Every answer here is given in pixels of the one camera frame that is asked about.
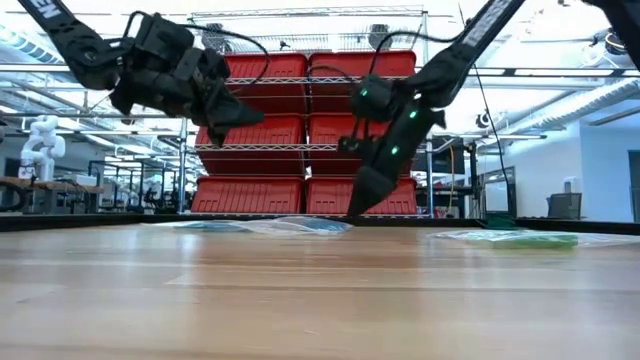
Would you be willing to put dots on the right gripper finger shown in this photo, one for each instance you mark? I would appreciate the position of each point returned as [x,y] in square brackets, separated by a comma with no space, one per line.
[372,190]
[402,175]

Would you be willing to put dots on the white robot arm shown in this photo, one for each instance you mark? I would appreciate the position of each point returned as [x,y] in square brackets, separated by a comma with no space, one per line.
[42,145]

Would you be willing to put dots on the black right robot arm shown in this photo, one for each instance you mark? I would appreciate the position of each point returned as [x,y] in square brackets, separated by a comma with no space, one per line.
[465,45]

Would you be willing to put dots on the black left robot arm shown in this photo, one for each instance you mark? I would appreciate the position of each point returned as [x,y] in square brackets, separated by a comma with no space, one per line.
[65,35]

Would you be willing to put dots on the red plastic bin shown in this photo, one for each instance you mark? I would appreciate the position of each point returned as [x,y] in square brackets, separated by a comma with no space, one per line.
[270,132]
[325,195]
[325,130]
[280,67]
[250,195]
[395,62]

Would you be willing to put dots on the grey round fan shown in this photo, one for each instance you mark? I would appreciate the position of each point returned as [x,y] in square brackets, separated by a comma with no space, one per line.
[220,42]
[380,42]

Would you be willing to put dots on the black framed screen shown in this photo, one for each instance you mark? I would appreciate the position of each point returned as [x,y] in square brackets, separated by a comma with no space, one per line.
[497,192]

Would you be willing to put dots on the wooden workbench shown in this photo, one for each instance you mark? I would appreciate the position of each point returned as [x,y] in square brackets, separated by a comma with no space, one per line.
[50,186]

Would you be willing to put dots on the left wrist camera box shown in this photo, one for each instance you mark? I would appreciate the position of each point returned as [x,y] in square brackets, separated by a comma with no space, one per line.
[212,65]

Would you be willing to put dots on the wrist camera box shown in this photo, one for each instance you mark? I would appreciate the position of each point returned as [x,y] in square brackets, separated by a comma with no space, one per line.
[212,65]
[350,145]

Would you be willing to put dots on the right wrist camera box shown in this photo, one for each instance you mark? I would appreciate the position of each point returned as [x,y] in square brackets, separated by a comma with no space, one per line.
[350,145]

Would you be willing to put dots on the black ceiling camera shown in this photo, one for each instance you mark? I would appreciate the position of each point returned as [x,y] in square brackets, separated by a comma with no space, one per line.
[483,120]

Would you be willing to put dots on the black workstation frame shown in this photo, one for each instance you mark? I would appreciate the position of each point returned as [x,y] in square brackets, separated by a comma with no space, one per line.
[130,185]

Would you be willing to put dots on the black aluminium table frame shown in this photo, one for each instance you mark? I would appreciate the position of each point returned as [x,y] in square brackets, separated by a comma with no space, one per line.
[100,221]

